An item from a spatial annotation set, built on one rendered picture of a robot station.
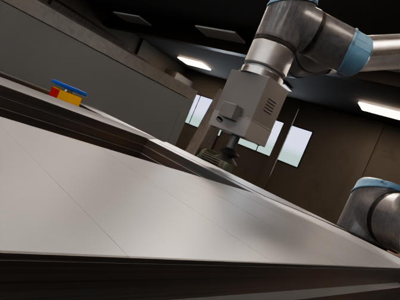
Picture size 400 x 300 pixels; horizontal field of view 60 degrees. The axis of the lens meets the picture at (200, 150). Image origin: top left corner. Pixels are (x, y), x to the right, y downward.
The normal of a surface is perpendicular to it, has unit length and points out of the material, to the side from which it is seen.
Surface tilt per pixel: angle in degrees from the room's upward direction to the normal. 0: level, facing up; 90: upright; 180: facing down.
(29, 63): 90
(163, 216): 0
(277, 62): 90
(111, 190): 0
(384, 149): 90
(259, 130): 90
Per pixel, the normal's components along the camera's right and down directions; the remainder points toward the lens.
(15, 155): 0.39, -0.92
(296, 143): -0.55, -0.21
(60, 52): 0.65, 0.30
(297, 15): 0.15, 0.10
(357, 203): -0.89, -0.41
